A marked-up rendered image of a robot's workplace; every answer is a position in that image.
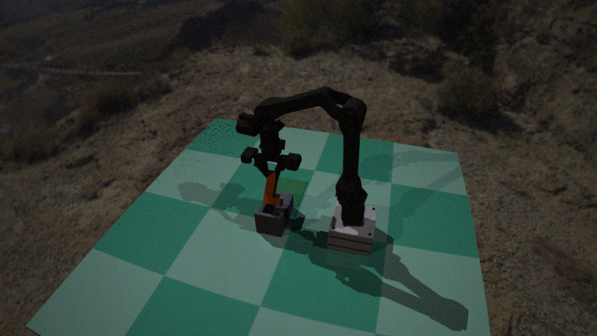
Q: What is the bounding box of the orange block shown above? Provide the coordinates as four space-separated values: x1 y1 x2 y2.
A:
262 170 283 206

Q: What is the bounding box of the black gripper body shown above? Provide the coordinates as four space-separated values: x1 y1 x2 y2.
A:
241 138 302 171

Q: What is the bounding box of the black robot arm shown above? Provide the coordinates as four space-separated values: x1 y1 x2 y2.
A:
236 86 368 226

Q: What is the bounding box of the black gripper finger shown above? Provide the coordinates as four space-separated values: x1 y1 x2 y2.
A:
275 164 285 180
253 160 269 179

